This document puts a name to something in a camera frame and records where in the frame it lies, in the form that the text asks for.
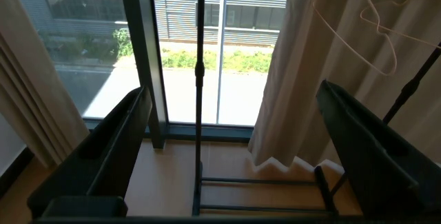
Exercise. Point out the window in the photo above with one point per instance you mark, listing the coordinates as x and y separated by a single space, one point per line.
144 45

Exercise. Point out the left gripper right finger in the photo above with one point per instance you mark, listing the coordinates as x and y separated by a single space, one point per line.
379 162

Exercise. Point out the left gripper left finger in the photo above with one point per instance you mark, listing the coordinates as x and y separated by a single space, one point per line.
103 155

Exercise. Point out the black clothes rack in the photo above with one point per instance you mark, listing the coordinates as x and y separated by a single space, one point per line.
198 113

